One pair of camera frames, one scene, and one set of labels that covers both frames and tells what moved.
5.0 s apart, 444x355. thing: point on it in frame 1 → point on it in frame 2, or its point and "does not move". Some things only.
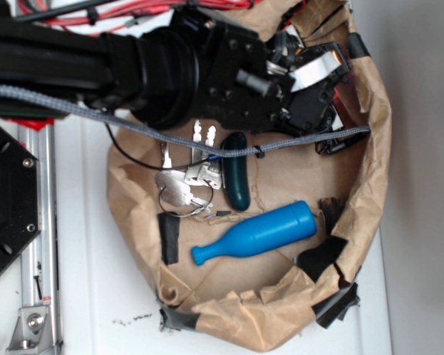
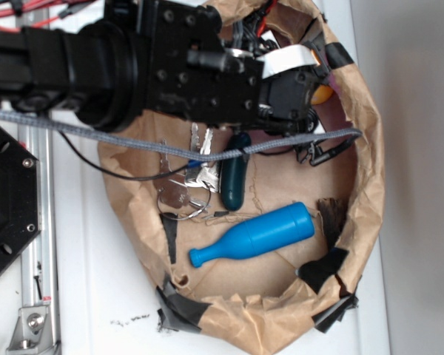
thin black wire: [152, 166] → [115, 174]
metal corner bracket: [32, 333] does not move
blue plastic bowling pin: [291, 222] does not move
